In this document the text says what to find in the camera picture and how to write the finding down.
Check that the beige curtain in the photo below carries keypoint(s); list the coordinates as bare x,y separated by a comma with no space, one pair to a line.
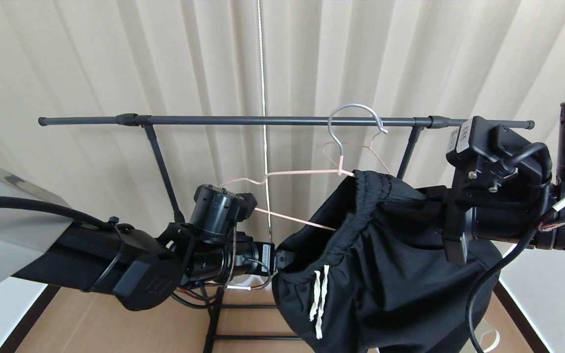
115,59

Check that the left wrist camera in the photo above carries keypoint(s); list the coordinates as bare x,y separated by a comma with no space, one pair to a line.
248,206

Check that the pink clothes hanger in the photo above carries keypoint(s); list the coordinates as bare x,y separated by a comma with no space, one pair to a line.
361,143
341,162

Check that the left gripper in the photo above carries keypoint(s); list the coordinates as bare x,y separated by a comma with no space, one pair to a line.
243,260

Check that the white laundry basket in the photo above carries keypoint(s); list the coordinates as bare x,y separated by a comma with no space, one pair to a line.
482,327

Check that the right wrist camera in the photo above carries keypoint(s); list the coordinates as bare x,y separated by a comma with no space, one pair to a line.
483,147

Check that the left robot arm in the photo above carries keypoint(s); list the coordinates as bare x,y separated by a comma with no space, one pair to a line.
91,260

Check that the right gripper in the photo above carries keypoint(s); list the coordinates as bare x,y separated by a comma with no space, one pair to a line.
508,220

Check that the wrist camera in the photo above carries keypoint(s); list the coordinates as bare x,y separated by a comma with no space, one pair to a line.
248,206
483,147

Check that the black clothes rack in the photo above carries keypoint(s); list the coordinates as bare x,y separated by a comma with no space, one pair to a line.
214,120

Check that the black shorts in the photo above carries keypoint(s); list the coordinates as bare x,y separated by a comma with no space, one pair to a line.
400,294

